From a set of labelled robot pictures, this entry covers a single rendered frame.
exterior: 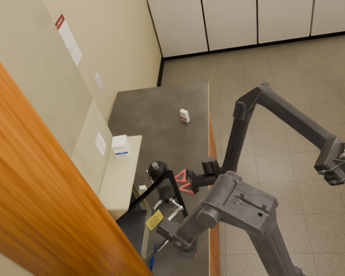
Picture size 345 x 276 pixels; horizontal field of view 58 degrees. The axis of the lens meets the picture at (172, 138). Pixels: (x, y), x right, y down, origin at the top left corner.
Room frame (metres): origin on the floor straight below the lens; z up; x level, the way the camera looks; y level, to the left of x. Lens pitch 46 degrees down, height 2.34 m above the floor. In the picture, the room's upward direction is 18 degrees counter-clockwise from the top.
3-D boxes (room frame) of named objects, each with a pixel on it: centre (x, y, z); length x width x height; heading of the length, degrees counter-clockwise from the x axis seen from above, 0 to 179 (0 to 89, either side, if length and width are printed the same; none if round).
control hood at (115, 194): (0.74, 0.21, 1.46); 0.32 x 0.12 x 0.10; 163
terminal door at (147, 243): (0.69, 0.17, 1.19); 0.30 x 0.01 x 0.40; 122
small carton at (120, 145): (0.82, 0.19, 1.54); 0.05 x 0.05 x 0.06; 78
